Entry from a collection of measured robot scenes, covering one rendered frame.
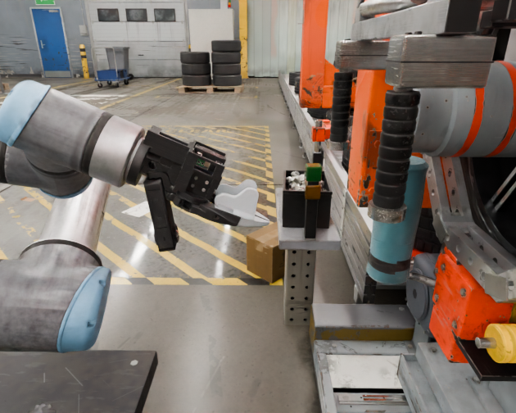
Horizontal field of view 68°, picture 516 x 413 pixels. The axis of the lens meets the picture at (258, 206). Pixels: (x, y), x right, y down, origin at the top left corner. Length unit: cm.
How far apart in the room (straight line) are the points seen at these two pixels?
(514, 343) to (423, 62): 46
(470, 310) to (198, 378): 83
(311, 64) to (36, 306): 255
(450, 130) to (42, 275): 67
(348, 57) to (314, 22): 220
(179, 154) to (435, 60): 32
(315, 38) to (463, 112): 240
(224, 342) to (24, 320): 82
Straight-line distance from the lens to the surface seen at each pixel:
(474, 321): 78
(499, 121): 62
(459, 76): 45
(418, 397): 109
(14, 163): 66
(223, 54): 887
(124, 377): 92
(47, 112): 55
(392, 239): 80
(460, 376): 109
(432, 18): 45
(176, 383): 130
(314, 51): 295
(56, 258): 76
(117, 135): 53
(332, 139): 79
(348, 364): 125
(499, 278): 68
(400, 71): 43
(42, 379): 98
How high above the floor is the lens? 94
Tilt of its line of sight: 23 degrees down
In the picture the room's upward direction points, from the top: straight up
